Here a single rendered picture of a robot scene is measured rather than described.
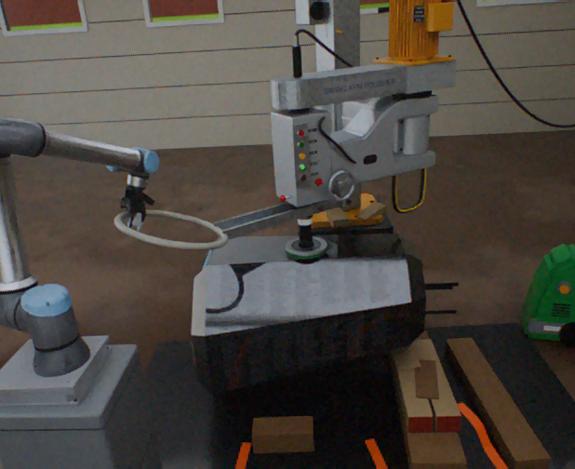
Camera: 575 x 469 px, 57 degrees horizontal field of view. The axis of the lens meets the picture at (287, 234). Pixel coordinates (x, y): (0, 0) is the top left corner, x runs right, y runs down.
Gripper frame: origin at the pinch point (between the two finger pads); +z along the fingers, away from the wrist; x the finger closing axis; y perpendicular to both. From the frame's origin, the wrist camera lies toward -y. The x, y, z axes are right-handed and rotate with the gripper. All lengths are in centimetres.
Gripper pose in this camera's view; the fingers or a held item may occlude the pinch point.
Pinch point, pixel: (134, 227)
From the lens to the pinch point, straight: 254.1
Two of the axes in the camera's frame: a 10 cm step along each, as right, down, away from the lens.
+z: -2.1, 9.4, 2.5
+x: 8.4, 3.1, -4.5
